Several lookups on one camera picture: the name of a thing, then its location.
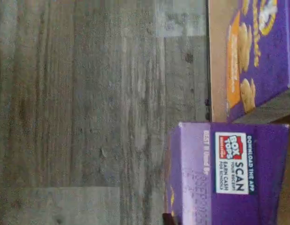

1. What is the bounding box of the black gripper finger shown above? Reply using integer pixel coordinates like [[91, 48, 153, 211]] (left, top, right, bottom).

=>
[[161, 212, 176, 225]]

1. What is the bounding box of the black metal shelving rack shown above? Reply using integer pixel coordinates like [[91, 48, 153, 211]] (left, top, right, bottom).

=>
[[205, 0, 290, 225]]

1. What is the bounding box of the purple box with brown patch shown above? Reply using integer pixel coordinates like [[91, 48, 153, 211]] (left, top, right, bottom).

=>
[[163, 121, 290, 225]]

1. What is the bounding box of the purple box with orange patch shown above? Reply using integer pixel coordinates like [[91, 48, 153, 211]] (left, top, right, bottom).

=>
[[226, 0, 290, 122]]

